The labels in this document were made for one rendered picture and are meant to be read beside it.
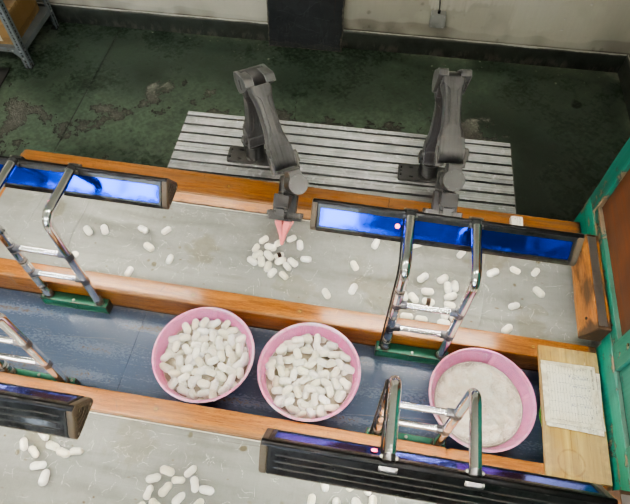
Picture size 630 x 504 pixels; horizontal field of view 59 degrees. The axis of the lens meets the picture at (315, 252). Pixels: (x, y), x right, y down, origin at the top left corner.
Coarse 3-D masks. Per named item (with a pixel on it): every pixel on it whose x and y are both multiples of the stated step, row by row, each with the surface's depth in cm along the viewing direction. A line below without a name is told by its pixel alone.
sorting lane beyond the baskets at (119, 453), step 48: (0, 432) 136; (96, 432) 136; (144, 432) 136; (192, 432) 136; (0, 480) 130; (48, 480) 130; (96, 480) 130; (144, 480) 130; (240, 480) 130; (288, 480) 130
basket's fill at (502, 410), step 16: (448, 368) 147; (464, 368) 147; (480, 368) 146; (496, 368) 147; (448, 384) 145; (464, 384) 144; (480, 384) 144; (496, 384) 145; (512, 384) 145; (448, 400) 142; (496, 400) 142; (512, 400) 142; (464, 416) 139; (496, 416) 139; (512, 416) 140; (464, 432) 138; (496, 432) 138; (512, 432) 138
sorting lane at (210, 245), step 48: (48, 240) 167; (96, 240) 167; (144, 240) 168; (192, 240) 168; (240, 240) 168; (336, 240) 168; (384, 240) 168; (240, 288) 159; (288, 288) 159; (336, 288) 159; (384, 288) 159; (432, 288) 159; (480, 288) 159; (528, 288) 159; (528, 336) 151; (576, 336) 151
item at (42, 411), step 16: (0, 384) 109; (0, 400) 103; (16, 400) 103; (32, 400) 102; (48, 400) 103; (64, 400) 105; (80, 400) 105; (0, 416) 105; (16, 416) 104; (32, 416) 104; (48, 416) 103; (64, 416) 102; (80, 416) 105; (48, 432) 105; (64, 432) 104; (80, 432) 106
